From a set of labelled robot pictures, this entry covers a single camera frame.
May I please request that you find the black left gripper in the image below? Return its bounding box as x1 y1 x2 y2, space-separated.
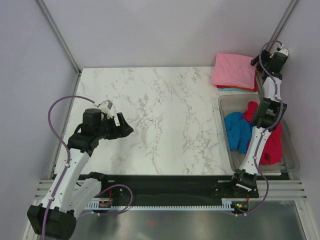
95 112 133 140

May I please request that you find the pink t shirt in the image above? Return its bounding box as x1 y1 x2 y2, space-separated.
211 52 256 88

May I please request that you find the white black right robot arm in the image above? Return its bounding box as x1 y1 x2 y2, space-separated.
229 46 289 197

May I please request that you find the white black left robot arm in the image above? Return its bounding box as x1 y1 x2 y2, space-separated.
27 108 134 240

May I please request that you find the orange folded t shirt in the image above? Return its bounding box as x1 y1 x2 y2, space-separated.
216 72 258 92

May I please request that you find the teal folded t shirt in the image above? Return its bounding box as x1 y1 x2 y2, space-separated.
218 87 248 92

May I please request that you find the clear plastic bin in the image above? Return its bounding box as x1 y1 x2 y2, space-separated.
218 94 300 175

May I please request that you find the blue crumpled t shirt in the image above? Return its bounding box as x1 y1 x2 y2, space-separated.
224 111 252 154

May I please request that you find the crimson crumpled t shirt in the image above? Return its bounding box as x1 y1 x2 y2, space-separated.
242 101 283 166

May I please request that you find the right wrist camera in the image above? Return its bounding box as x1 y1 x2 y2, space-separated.
271 48 289 66

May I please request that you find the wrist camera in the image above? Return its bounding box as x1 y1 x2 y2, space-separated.
82 100 116 127
271 48 289 66

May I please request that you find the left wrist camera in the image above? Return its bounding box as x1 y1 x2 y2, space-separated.
82 100 116 127

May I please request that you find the right aluminium frame post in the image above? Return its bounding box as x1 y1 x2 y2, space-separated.
269 0 300 41

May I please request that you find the aluminium frame post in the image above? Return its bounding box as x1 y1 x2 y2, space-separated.
34 0 82 76
269 0 300 41

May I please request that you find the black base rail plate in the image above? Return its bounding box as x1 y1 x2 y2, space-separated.
79 172 259 206

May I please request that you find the aluminium front frame rail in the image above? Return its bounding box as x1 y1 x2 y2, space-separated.
34 180 307 201

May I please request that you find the white slotted cable duct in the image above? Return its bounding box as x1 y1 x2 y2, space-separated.
84 198 249 212

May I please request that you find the left aluminium frame post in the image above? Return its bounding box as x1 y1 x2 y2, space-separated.
34 0 82 76

